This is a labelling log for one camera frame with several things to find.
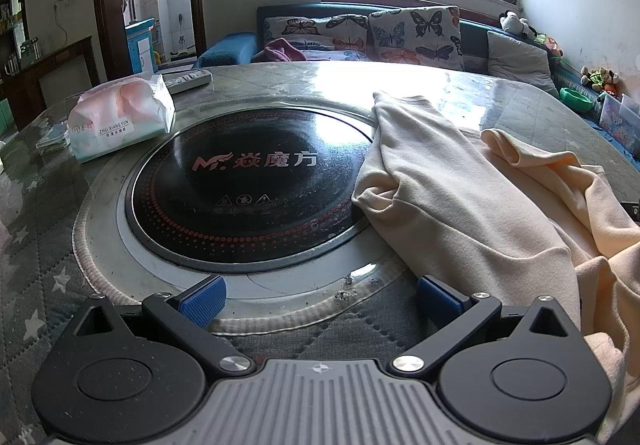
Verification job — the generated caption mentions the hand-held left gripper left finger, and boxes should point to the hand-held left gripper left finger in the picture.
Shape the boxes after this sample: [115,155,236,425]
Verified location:
[74,275,257,378]

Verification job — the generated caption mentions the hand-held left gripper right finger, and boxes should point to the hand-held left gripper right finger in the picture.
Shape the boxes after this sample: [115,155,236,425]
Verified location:
[388,275,584,377]

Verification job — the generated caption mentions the cream sweatshirt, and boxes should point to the cream sweatshirt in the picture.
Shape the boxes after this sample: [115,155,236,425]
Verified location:
[351,92,640,445]

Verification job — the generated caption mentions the round black induction cooktop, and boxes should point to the round black induction cooktop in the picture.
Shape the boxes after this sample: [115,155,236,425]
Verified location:
[124,111,388,274]

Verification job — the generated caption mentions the small soft tissue pack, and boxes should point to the small soft tissue pack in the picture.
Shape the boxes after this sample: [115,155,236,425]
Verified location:
[36,128,71,156]

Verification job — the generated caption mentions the white remote control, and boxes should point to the white remote control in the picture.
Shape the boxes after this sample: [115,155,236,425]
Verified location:
[164,68,213,93]

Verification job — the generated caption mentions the green plastic bowl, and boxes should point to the green plastic bowl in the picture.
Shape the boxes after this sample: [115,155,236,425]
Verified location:
[559,86,596,113]

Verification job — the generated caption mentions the grey pillow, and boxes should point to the grey pillow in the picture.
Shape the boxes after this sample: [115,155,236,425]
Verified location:
[486,30,560,98]

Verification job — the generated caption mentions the blue sofa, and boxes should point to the blue sofa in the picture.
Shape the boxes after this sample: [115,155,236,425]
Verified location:
[195,2,640,151]

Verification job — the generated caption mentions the clear plastic storage box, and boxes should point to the clear plastic storage box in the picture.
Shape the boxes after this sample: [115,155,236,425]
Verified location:
[597,92,640,153]

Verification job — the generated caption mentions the square butterfly print cushion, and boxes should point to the square butterfly print cushion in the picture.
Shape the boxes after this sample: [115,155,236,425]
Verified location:
[368,6,464,72]

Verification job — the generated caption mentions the pink cloth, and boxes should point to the pink cloth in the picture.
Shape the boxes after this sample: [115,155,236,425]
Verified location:
[264,38,308,63]

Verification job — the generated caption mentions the blue white box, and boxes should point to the blue white box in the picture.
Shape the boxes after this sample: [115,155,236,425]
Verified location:
[125,18,157,76]

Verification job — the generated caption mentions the small plush toys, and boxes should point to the small plush toys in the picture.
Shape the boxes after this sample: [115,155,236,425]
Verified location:
[580,66,621,98]

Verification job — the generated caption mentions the dark wooden sideboard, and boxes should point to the dark wooden sideboard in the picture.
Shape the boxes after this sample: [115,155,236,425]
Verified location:
[0,36,98,131]

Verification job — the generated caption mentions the pink and green toy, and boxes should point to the pink and green toy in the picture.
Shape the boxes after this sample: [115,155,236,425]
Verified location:
[535,32,563,58]

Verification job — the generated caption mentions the panda plush toy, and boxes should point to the panda plush toy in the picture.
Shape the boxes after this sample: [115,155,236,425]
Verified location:
[499,10,536,37]

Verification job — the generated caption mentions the wide butterfly print cushion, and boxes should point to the wide butterfly print cushion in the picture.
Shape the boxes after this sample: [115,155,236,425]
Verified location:
[262,14,372,62]

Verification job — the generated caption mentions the dark wooden display shelf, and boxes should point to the dark wooden display shelf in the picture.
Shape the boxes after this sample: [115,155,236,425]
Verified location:
[0,0,28,76]

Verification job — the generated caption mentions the dark wooden door frame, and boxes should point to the dark wooden door frame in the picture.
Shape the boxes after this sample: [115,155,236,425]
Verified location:
[90,0,208,76]

